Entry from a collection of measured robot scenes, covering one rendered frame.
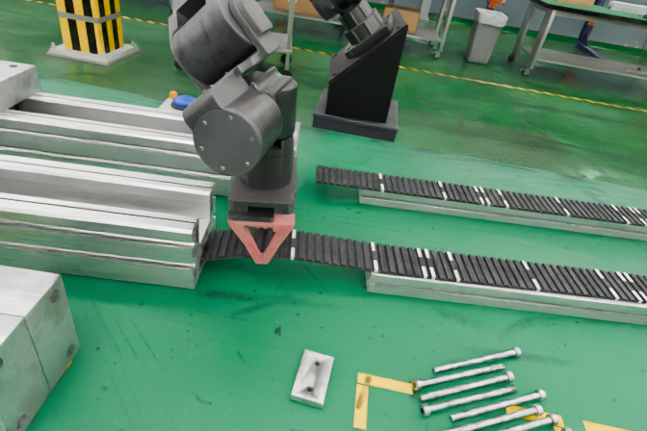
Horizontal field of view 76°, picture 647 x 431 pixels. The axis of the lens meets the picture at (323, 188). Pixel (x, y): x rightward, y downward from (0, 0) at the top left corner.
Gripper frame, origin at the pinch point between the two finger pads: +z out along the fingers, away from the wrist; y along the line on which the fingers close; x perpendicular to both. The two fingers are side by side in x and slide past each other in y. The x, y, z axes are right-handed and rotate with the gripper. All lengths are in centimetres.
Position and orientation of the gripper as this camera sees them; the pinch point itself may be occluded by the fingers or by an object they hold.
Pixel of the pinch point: (264, 242)
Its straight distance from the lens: 50.7
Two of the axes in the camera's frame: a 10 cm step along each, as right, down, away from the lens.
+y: 0.3, 5.1, -8.6
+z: -0.9, 8.6, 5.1
